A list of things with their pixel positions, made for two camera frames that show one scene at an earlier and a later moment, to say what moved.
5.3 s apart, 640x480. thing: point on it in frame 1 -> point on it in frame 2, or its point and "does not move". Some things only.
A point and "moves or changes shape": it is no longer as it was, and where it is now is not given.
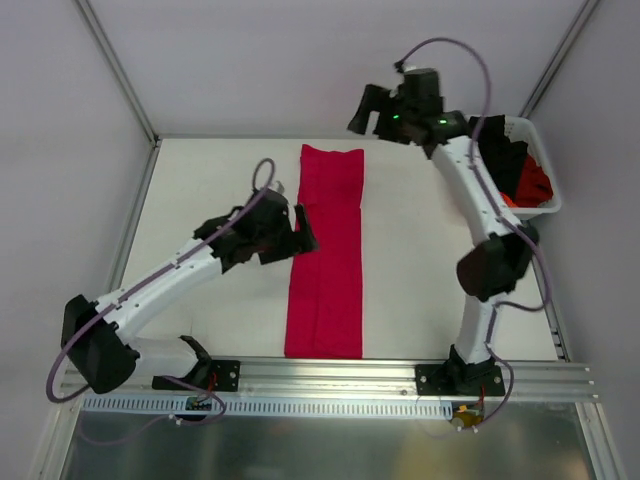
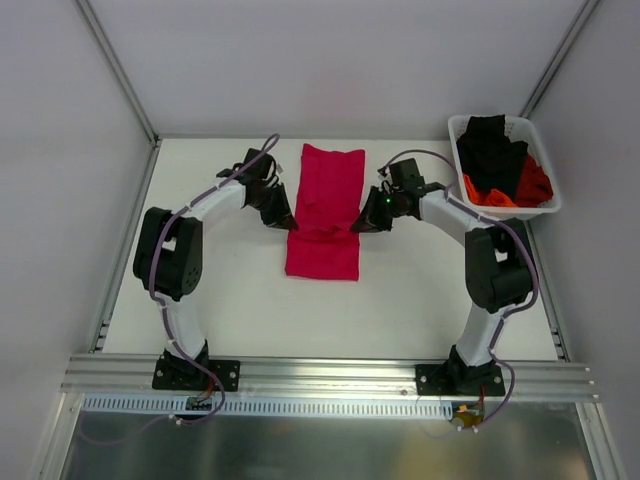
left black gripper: (288, 235) -> (270, 201)
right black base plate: (456, 378) does not move
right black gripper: (382, 118) -> (379, 205)
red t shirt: (536, 186) does not move
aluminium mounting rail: (344, 380) does not move
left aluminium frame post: (119, 71) does not move
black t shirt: (503, 156) does not move
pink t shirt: (324, 308) moves or changes shape
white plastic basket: (525, 129) does not move
